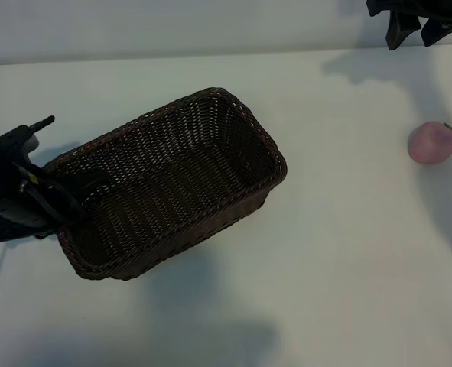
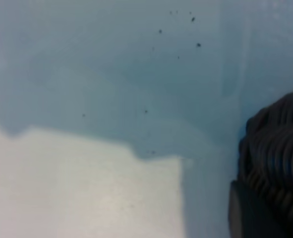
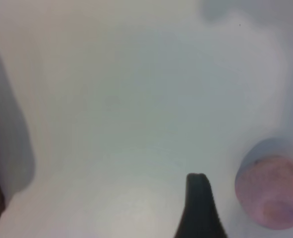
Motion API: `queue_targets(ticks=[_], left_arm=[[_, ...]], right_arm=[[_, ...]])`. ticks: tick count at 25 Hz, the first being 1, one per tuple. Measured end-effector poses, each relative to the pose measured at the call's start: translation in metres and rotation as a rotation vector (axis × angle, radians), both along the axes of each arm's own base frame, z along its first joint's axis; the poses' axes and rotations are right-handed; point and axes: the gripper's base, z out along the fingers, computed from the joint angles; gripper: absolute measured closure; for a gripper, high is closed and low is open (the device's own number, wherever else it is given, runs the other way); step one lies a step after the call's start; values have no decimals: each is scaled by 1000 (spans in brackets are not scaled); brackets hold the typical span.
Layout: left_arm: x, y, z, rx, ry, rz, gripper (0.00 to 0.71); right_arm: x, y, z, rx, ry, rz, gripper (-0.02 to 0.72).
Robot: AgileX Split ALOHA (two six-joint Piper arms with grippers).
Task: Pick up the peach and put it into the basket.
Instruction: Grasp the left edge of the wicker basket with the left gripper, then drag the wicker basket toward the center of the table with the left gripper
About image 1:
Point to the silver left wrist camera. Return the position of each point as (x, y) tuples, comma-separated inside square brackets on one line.
[(30, 141)]

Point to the pink apple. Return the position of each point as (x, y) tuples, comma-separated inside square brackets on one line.
[(432, 143)]

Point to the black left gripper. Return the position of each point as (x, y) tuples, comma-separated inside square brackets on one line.
[(4, 191)]

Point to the dark brown wicker basket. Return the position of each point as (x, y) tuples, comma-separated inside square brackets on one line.
[(172, 172)]

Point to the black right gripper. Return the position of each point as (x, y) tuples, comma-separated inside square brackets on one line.
[(420, 7)]

